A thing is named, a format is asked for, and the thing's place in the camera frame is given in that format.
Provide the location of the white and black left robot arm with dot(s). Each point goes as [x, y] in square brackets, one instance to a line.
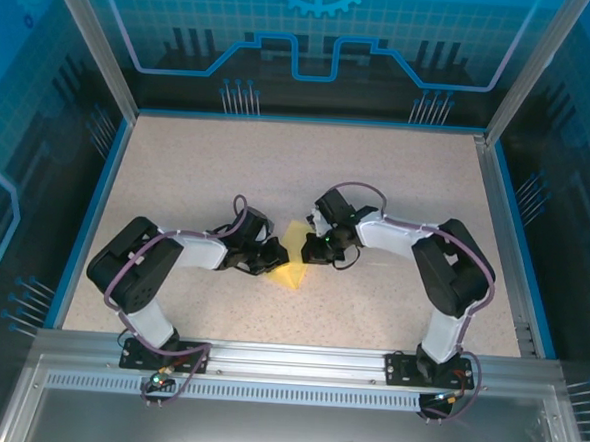
[198, 250]

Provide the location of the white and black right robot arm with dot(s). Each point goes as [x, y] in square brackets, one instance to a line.
[384, 236]

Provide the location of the sheet metal shelf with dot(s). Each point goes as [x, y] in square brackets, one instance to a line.
[282, 430]

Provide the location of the blue edge trim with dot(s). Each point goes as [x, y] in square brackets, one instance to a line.
[522, 245]
[306, 120]

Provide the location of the slotted metal strip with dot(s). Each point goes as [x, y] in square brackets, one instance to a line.
[284, 394]

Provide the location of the left power connector with LED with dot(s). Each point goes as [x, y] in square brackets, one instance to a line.
[159, 380]

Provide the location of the power connector with led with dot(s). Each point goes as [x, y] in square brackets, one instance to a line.
[159, 380]
[447, 396]

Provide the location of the right power connector with LED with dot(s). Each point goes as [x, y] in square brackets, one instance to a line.
[447, 396]

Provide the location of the aluminium mounting rail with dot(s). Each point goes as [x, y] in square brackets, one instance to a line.
[296, 361]

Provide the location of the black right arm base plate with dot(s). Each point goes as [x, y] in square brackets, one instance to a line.
[396, 370]

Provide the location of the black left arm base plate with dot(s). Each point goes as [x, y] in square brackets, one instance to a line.
[131, 361]

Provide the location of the aluminium side rail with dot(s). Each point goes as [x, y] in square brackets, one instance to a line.
[505, 244]

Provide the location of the right aluminium frame post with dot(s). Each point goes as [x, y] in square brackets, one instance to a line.
[535, 70]

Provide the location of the aluminium frame post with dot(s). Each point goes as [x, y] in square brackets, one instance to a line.
[96, 43]
[535, 70]

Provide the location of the left aluminium frame post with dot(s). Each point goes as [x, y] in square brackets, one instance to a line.
[96, 43]

